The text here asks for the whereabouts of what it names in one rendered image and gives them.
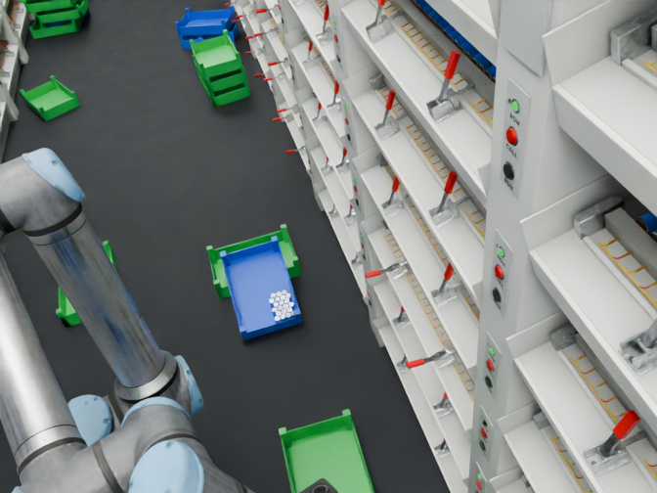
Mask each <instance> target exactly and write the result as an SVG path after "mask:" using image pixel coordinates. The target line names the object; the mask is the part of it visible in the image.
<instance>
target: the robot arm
mask: <svg viewBox="0 0 657 493"><path fill-rule="evenodd" d="M83 199H85V194H84V193H83V191H82V190H81V188H80V187H79V185H78V184H77V183H76V181H75V180H74V178H73V177H72V175H71V174H70V173H69V171H68V170H67V169H66V167H65V165H64V164H63V163H62V162H61V160H60V159H59V158H58V156H57V155H56V154H55V153H54V152H53V151H52V150H50V149H46V148H43V149H39V150H37V151H34V152H31V153H29V154H23V155H22V156H21V157H17V158H15V159H12V160H10V161H8V162H5V163H3V164H1V165H0V419H1V422H2V425H3V428H4V430H5V433H6V435H7V438H8V441H9V444H10V447H11V449H12V452H13V455H14V458H15V461H16V463H17V466H18V468H17V472H18V475H19V477H20V481H21V484H22V486H21V487H19V486H18V487H16V488H15V489H14V491H13V492H12V493H254V492H253V491H251V490H250V489H248V488H247V487H246V486H244V485H243V484H241V483H239V482H238V481H236V480H235V479H234V478H232V477H231V476H229V475H228V474H226V473H225V472H223V471H221V470H220V469H218V468H217V467H216V466H215V465H214V464H213V463H212V461H211V459H210V457H209V455H208V453H207V451H206V450H205V448H204V446H203V444H202V442H201V440H200V438H199V436H198V434H197V432H196V430H195V428H194V426H193V422H192V417H193V416H195V415H196V414H197V413H199V412H200V411H201V410H202V409H203V405H204V403H203V399H202V396H201V394H200V391H199V389H198V386H197V383H196V381H195V378H194V376H193V375H192V373H191V371H190V368H189V367H188V365H187V363H186V361H185V360H184V358H183V357H182V356H180V355H178V356H173V355H172V354H171V353H169V352H167V351H164V350H160V349H159V347H158V345H157V344H156V342H155V340H154V338H153V336H152V334H151V332H150V330H149V328H148V327H147V325H146V323H145V321H144V319H143V318H142V316H141V314H140V312H139V310H138V308H137V307H136V305H135V303H134V301H133V299H132V298H131V296H130V294H129V292H128V290H127V289H126V287H125V286H124V284H123V282H122V281H121V279H120V277H119V275H118V273H117V271H116V270H115V268H114V266H113V264H112V262H111V261H110V258H109V256H108V254H107V253H106V251H105V249H104V247H103V245H102V243H101V242H100V240H99V238H98V236H97V234H96V233H95V231H94V229H93V227H92V225H91V224H90V222H89V220H88V218H87V216H86V215H85V213H84V211H83V206H82V204H81V203H80V202H82V201H83ZM19 228H21V229H22V231H23V232H24V234H25V235H26V236H27V237H29V239H30V240H31V242H32V244H33V245H34V247H35V248H36V250H37V251H38V253H39V255H40V256H41V258H42V259H43V261H44V262H45V264H46V266H47V267H48V269H49V270H50V272H51V274H52V275H53V277H54V278H55V280H56V281H57V283H58V285H59V286H60V288H61V289H62V291H63V293H64V294H65V296H66V298H67V299H68V301H69V303H70V304H71V306H72V307H73V309H74V310H75V312H76V314H77V315H78V317H79V318H80V320H81V322H82V323H83V325H84V326H85V328H86V329H87V331H88V333H89V334H90V336H91V337H92V339H93V340H94V341H95V343H96V344H97V346H98V347H99V349H100V351H101V352H102V354H103V355H104V357H105V358H106V360H107V362H108V363H109V365H110V367H111V369H112V370H113V372H114V373H115V375H116V378H115V380H114V390H115V391H114V392H112V393H111V394H109V395H107V396H105V397H104V398H101V397H99V396H96V395H82V396H78V397H76V398H73V399H72V400H70V402H68V403H66V399H65V397H64V395H63V393H62V390H61V388H60V386H59V383H58V381H57V379H56V376H55V374H54V372H53V369H52V367H51V365H50V362H49V360H48V358H47V355H46V353H45V351H44V348H43V346H42V344H41V342H40V339H39V337H38V335H37V332H36V331H35V329H34V326H33V324H32V322H31V319H30V317H29V315H28V312H27V310H26V308H25V305H24V303H23V301H22V297H21V295H20V292H19V290H18V288H17V286H16V283H15V281H14V279H13V276H12V274H11V272H10V269H9V267H8V265H7V262H6V260H5V258H4V255H3V253H4V252H5V250H6V247H7V239H6V235H7V234H8V233H11V232H13V231H16V230H18V229H19Z"/></svg>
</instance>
